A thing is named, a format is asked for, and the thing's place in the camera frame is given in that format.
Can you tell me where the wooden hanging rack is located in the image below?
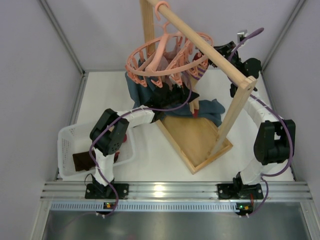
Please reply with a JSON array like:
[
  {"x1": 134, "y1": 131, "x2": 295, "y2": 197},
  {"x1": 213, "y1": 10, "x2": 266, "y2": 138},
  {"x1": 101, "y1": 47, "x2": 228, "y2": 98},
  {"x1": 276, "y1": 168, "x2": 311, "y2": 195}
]
[{"x1": 126, "y1": 0, "x2": 257, "y2": 174}]

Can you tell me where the aluminium mounting rail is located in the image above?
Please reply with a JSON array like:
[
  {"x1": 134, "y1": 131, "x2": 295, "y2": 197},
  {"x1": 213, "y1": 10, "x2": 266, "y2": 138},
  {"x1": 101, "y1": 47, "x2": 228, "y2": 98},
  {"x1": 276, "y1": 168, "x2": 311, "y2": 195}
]
[{"x1": 40, "y1": 181, "x2": 313, "y2": 202}]

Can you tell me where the white plastic basket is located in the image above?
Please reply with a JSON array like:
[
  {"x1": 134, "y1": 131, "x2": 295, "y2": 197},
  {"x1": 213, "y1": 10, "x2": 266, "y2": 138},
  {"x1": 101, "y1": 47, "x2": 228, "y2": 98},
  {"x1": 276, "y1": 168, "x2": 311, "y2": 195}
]
[{"x1": 57, "y1": 121, "x2": 136, "y2": 182}]

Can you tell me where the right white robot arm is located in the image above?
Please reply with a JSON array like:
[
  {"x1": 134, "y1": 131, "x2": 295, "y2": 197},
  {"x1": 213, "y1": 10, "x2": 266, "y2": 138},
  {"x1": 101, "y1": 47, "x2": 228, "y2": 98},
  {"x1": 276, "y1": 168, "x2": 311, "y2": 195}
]
[{"x1": 217, "y1": 91, "x2": 296, "y2": 201}]

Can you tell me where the slotted cable duct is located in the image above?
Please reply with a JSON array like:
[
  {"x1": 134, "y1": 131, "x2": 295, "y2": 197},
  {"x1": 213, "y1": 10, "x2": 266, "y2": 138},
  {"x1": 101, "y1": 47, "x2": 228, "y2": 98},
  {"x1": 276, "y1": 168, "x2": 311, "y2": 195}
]
[{"x1": 50, "y1": 201, "x2": 252, "y2": 213}]

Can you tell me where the red purple striped sock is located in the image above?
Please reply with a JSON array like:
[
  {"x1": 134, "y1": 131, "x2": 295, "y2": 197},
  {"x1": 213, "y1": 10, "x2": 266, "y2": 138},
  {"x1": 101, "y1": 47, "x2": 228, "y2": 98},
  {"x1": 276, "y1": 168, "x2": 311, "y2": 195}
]
[
  {"x1": 113, "y1": 132, "x2": 128, "y2": 163},
  {"x1": 189, "y1": 59, "x2": 208, "y2": 118}
]

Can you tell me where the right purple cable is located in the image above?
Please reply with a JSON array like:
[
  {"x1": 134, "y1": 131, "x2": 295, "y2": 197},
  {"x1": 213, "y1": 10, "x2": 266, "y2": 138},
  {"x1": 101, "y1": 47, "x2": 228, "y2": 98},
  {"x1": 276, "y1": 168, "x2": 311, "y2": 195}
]
[{"x1": 228, "y1": 27, "x2": 296, "y2": 218}]

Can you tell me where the pink round clip hanger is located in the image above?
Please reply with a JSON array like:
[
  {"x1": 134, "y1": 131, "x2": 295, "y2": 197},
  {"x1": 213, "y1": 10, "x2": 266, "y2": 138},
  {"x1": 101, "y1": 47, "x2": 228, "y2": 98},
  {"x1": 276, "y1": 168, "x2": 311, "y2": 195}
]
[{"x1": 125, "y1": 0, "x2": 209, "y2": 88}]

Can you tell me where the brown striped sock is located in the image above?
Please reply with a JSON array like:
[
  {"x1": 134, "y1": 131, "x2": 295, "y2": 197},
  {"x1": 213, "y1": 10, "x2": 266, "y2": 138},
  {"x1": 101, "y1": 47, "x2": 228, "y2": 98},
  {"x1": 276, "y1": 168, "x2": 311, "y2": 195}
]
[{"x1": 72, "y1": 151, "x2": 96, "y2": 172}]

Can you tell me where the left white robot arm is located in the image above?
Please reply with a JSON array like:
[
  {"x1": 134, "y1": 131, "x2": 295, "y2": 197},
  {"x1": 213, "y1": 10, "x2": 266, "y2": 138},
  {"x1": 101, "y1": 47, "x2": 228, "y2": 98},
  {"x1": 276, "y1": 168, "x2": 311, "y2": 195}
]
[{"x1": 85, "y1": 84, "x2": 199, "y2": 200}]

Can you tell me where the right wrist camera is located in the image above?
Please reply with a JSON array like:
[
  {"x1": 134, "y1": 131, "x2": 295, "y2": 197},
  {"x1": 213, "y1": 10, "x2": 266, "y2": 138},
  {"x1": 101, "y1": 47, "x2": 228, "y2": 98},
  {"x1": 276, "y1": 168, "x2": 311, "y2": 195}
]
[{"x1": 237, "y1": 29, "x2": 248, "y2": 43}]

